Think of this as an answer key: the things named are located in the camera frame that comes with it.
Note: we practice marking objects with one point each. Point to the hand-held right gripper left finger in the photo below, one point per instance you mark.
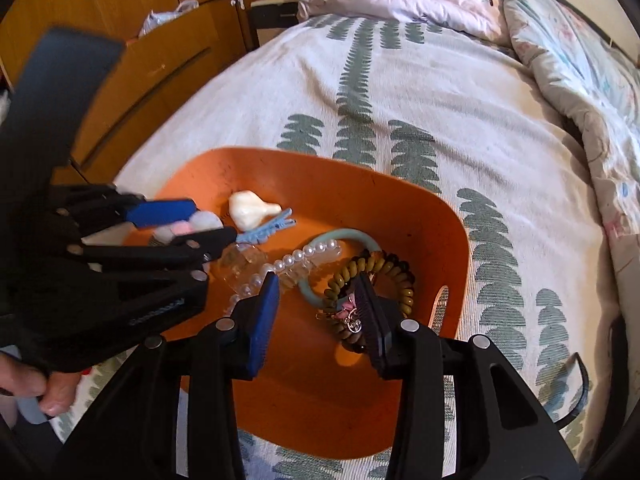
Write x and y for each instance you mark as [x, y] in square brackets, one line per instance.
[262, 325]

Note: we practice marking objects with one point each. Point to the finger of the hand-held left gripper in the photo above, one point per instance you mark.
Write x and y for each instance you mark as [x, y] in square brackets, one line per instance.
[160, 212]
[175, 252]

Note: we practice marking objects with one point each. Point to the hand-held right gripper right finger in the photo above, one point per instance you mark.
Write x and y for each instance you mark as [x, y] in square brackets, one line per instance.
[372, 325]

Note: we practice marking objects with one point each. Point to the clear hair claw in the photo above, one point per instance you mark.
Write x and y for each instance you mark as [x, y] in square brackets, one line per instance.
[240, 260]

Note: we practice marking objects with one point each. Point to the pearl hair clip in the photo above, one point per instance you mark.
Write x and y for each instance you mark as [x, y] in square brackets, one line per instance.
[310, 252]

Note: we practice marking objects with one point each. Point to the orange plastic tray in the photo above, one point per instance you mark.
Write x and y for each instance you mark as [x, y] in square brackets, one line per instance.
[310, 410]

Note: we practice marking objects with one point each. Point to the person's left hand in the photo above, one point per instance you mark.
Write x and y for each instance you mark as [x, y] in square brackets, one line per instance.
[25, 380]

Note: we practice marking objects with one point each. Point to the white shell ornament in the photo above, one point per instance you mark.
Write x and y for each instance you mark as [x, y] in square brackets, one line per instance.
[247, 210]

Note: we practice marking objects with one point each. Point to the blue hair clip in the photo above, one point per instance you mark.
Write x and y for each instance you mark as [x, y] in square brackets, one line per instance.
[270, 227]

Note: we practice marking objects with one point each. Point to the white plastic bag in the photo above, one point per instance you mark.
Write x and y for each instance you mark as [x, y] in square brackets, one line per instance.
[160, 20]

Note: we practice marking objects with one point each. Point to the dark nightstand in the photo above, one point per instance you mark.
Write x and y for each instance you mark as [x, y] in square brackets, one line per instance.
[272, 20]

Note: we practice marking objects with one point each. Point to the pale floral quilt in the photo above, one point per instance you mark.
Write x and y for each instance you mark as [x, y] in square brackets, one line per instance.
[575, 60]

